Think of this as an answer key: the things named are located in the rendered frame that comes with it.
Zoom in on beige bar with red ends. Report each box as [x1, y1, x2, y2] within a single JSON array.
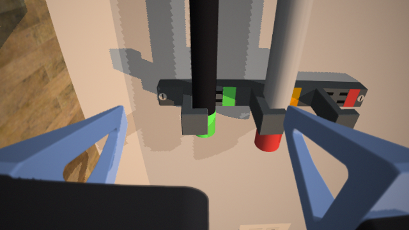
[[254, 0, 314, 152]]

